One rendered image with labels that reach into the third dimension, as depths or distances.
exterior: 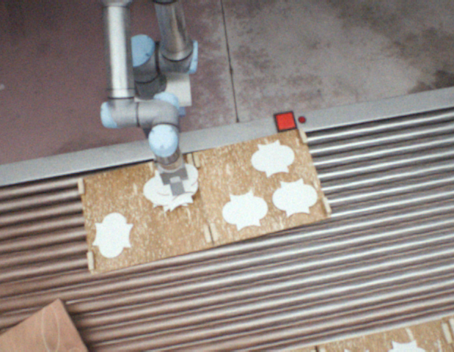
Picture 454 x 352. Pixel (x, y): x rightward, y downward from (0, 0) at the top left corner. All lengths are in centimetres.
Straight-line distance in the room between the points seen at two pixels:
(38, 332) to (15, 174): 61
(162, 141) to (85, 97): 179
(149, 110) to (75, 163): 51
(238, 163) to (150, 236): 40
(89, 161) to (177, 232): 43
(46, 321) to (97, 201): 43
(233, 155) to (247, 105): 121
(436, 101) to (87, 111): 198
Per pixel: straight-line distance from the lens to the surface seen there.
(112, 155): 166
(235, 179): 155
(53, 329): 144
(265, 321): 146
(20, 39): 339
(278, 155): 158
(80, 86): 301
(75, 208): 163
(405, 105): 183
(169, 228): 151
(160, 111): 126
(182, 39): 151
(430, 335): 157
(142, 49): 161
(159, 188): 148
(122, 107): 128
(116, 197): 158
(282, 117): 167
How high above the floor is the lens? 238
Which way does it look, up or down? 69 degrees down
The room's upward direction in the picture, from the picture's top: 2 degrees counter-clockwise
